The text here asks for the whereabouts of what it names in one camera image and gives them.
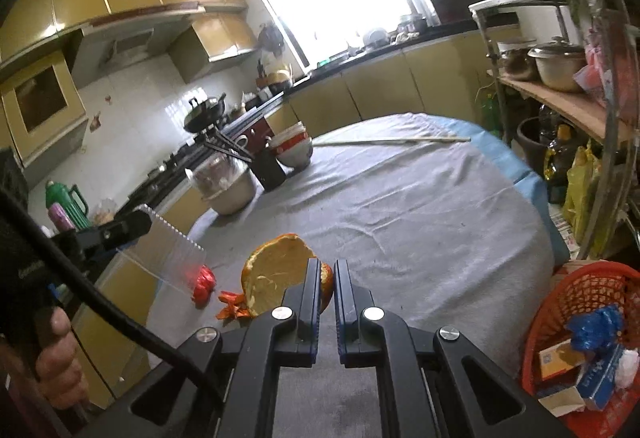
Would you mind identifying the green bottle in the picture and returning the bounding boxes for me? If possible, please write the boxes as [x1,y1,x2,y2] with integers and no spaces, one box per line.
[480,88,501,134]

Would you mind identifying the blue table cover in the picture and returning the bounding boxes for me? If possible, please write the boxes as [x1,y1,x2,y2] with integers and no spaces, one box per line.
[430,115,571,264]

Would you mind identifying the pink bottle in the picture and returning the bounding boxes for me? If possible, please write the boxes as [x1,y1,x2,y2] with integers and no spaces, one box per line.
[47,205,76,234]

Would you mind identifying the gas stove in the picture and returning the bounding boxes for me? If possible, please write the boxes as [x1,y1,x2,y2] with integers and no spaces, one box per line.
[127,138,211,199]

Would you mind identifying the microwave oven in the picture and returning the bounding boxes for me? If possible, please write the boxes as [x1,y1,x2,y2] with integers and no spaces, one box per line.
[420,0,493,26]

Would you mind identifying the plastic bag of food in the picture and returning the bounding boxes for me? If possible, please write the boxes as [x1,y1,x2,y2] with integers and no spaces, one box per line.
[91,198,121,226]

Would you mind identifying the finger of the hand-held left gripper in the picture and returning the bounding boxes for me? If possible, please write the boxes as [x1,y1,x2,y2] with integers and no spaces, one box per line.
[75,209,153,264]

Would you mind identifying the small steel pot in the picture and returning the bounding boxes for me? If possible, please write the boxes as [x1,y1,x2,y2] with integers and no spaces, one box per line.
[500,46,538,82]

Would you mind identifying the orange plastic wrapper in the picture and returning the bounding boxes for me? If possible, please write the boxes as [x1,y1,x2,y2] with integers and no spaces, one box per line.
[216,291,253,321]

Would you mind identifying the white bowl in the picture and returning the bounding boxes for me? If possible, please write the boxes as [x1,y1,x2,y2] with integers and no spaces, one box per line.
[270,121,312,144]

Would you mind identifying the steel lidded pot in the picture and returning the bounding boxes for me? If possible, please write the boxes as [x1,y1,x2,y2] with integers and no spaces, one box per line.
[527,38,586,93]

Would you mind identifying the plastic-wrapped steel pot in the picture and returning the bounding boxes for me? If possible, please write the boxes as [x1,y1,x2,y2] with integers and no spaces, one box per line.
[185,152,251,199]

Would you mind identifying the clear plastic wrapper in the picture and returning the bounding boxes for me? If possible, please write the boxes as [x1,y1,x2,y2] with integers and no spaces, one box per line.
[116,203,207,299]

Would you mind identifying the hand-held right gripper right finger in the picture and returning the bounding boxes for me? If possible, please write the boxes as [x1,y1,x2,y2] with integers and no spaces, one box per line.
[334,259,573,438]

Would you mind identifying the person's left hand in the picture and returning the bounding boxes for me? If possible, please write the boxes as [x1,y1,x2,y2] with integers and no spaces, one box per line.
[35,305,91,411]

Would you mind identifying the red plastic basket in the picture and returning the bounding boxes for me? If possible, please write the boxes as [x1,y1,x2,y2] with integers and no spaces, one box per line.
[520,261,640,438]

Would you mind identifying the yellow plastic bag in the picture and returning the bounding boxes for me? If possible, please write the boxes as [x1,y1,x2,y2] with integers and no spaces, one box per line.
[562,145,601,244]

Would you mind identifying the yellow base cabinets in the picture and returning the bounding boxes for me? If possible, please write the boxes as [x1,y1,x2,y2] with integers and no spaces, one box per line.
[70,26,521,409]

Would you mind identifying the red patterned bowl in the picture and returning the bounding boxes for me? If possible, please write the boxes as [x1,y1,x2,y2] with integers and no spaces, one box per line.
[272,135,314,170]

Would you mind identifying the range hood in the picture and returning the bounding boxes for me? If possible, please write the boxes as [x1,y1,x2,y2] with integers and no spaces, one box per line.
[75,16,201,89]

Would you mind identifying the yellow bowls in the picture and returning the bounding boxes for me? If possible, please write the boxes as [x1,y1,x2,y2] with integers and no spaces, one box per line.
[267,68,293,92]

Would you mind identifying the glass-door wall cabinet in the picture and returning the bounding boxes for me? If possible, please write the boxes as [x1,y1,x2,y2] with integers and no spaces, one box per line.
[0,51,91,169]

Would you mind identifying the steel basin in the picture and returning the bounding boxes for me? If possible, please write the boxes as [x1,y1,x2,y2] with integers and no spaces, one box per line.
[201,168,258,216]

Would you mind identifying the blue plastic bag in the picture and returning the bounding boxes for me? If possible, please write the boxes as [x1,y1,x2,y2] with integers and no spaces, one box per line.
[567,305,626,353]

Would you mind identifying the cooking oil bottle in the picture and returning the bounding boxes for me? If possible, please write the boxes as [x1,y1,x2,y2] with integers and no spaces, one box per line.
[542,123,576,204]

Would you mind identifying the black wok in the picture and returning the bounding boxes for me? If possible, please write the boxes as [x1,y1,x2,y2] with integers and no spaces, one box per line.
[182,93,228,134]

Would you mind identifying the long thin stick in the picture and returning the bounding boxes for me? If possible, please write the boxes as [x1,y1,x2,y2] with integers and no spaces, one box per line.
[312,134,472,149]

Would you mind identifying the dark jar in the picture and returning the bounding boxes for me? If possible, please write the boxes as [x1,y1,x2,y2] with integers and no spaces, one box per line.
[517,115,551,164]

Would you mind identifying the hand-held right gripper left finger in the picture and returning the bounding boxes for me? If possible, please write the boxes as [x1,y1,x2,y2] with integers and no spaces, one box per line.
[87,258,323,438]

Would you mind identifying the black countertop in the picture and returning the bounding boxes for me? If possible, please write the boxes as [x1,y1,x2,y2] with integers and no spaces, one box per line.
[90,18,521,239]

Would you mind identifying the pink plastic bag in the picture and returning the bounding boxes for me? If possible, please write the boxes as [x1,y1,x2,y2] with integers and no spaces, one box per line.
[572,28,631,94]

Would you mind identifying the black cup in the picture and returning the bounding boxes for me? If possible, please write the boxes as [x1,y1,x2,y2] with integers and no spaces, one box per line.
[250,149,287,191]

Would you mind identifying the blue white box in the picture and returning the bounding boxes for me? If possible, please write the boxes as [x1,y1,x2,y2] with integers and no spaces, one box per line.
[575,345,626,411]

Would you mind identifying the red plastic bag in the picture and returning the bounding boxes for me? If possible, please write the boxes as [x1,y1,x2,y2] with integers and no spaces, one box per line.
[191,265,217,308]

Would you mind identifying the green thermos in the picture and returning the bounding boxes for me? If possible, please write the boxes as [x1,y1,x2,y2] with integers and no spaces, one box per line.
[45,181,91,231]

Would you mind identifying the orange peel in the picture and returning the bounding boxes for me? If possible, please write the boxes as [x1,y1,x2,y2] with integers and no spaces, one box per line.
[241,233,334,319]

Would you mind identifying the steel pots by sink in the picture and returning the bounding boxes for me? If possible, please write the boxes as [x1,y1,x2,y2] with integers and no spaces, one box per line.
[397,13,428,36]

